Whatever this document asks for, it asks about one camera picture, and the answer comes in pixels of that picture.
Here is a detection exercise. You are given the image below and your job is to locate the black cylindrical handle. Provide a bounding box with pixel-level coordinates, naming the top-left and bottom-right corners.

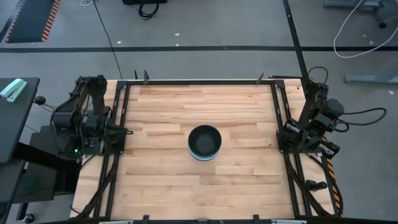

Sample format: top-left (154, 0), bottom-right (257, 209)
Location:
top-left (305, 179), bottom-right (328, 192)

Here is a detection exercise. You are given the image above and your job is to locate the black box on floor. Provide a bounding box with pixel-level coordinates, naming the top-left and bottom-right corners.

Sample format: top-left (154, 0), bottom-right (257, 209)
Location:
top-left (122, 0), bottom-right (169, 5)

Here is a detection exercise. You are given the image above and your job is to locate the gray furniture base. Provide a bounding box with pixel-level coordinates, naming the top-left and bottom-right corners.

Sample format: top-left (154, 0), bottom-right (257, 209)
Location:
top-left (323, 0), bottom-right (398, 29)

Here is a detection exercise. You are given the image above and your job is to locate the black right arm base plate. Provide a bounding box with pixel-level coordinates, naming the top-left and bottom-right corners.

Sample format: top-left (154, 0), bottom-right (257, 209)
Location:
top-left (276, 129), bottom-right (333, 154)

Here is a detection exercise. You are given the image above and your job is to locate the yellow black hazard strip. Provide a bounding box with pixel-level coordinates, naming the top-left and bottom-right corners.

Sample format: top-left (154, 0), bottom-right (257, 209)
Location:
top-left (308, 77), bottom-right (345, 218)

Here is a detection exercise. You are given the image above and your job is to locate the thin black rod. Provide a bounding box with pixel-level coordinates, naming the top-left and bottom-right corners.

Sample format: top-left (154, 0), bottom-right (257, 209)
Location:
top-left (268, 75), bottom-right (304, 80)

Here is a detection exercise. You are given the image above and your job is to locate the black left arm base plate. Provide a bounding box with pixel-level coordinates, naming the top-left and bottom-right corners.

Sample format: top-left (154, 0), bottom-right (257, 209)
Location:
top-left (81, 130), bottom-right (127, 156)

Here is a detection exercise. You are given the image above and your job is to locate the mint green stapler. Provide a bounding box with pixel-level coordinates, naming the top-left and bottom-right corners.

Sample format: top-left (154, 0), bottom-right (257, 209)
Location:
top-left (0, 78), bottom-right (28, 103)

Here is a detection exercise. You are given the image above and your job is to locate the black aluminium table frame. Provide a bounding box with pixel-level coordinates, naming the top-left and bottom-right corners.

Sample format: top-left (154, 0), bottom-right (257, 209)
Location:
top-left (73, 79), bottom-right (335, 224)

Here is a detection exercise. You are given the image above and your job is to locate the long white floor cable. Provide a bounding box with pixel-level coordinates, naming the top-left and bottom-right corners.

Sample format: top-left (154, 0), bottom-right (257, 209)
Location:
top-left (332, 0), bottom-right (398, 59)

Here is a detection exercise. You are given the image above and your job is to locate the gray metal floor bar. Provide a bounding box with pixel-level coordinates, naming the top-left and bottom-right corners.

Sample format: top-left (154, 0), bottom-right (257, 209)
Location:
top-left (344, 60), bottom-right (398, 85)

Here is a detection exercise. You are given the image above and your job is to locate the blue bowl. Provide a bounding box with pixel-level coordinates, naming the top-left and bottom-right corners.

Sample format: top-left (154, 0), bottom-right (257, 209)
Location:
top-left (188, 146), bottom-right (222, 161)

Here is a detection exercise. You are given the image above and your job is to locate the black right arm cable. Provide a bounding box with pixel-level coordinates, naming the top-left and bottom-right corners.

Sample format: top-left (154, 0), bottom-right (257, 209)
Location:
top-left (335, 107), bottom-right (388, 133)

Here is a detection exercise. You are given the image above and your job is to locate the long black floor cable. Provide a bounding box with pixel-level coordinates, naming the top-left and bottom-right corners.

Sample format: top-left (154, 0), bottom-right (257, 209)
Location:
top-left (91, 0), bottom-right (124, 80)

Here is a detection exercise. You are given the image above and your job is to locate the large black bowl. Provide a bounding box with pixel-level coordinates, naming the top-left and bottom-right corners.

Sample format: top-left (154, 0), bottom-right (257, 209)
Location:
top-left (187, 124), bottom-right (223, 158)

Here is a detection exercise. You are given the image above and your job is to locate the black coiled cable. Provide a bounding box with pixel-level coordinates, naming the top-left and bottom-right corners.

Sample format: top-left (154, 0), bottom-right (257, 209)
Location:
top-left (137, 2), bottom-right (160, 21)

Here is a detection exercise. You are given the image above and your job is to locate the black orange striped floor mat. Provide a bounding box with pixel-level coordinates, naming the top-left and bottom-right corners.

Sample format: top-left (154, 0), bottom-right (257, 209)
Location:
top-left (4, 0), bottom-right (62, 44)

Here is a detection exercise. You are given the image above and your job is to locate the black side desk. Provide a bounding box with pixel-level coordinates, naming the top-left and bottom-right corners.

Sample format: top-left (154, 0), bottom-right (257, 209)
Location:
top-left (0, 77), bottom-right (40, 165)

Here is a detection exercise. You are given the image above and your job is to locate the black equipment cart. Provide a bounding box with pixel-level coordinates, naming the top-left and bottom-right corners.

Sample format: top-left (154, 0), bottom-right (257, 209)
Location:
top-left (14, 123), bottom-right (88, 203)

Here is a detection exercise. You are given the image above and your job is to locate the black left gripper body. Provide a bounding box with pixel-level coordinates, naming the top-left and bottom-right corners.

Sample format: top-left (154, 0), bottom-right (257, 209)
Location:
top-left (81, 106), bottom-right (126, 147)

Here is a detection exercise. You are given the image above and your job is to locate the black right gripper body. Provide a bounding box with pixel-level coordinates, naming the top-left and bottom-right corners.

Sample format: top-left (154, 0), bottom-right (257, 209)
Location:
top-left (283, 114), bottom-right (341, 158)

